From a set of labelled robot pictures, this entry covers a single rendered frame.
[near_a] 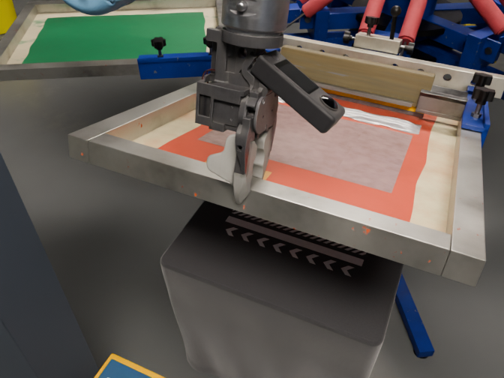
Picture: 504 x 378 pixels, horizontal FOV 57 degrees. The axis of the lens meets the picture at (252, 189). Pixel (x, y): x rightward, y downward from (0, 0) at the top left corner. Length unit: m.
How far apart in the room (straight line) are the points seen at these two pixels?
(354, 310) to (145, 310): 1.30
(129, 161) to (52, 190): 2.05
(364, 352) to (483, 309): 1.39
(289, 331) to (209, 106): 0.50
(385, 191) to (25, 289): 0.76
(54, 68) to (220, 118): 1.09
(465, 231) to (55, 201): 2.27
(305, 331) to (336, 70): 0.59
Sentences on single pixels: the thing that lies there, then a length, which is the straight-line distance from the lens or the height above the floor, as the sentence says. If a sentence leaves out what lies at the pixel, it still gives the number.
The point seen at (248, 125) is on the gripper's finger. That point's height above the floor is 1.37.
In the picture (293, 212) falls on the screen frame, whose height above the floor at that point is 1.26.
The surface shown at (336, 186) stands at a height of 1.20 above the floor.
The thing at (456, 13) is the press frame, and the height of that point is 1.02.
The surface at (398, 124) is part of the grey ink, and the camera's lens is 1.06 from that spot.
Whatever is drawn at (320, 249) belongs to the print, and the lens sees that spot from 0.97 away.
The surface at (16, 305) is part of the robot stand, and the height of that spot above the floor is 0.85.
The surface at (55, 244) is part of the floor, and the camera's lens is 2.42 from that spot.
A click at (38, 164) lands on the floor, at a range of 2.93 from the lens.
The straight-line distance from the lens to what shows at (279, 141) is 0.86.
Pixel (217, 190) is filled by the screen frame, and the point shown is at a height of 1.26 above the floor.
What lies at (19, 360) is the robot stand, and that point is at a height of 0.71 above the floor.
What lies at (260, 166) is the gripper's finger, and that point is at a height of 1.28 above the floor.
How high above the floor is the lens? 1.67
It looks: 42 degrees down
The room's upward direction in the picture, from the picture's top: straight up
